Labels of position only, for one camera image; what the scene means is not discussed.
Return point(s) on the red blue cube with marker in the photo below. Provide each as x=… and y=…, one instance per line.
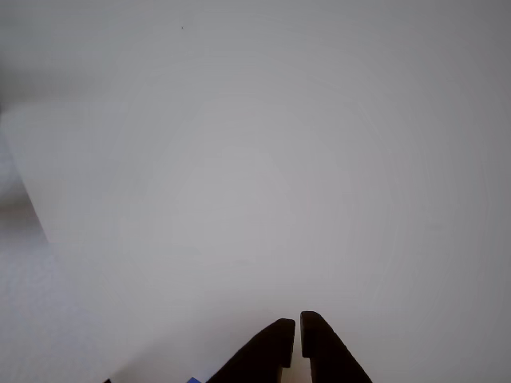
x=194, y=380

